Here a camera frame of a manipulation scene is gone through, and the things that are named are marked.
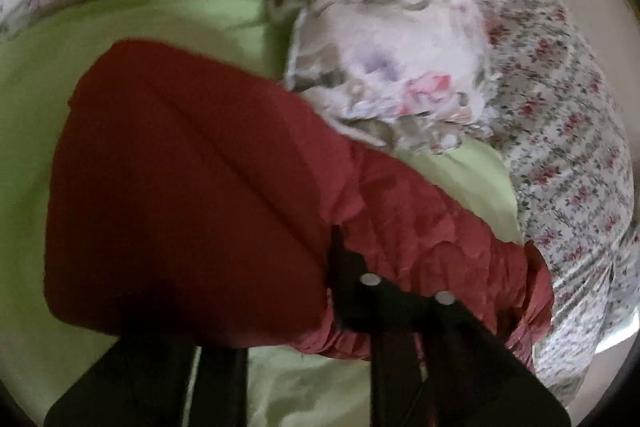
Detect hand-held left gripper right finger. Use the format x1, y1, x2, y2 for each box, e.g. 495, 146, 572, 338
326, 226, 572, 427

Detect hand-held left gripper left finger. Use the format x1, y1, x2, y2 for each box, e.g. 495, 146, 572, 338
44, 282, 249, 427

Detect red quilted blanket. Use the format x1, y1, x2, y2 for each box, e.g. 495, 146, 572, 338
44, 38, 555, 362

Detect small rose print quilt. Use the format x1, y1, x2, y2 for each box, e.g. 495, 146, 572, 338
480, 0, 640, 408

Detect pastel floral pillow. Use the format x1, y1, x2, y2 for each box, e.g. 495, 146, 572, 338
262, 0, 501, 155

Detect light green bed sheet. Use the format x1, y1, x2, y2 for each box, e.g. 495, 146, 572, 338
0, 0, 526, 427

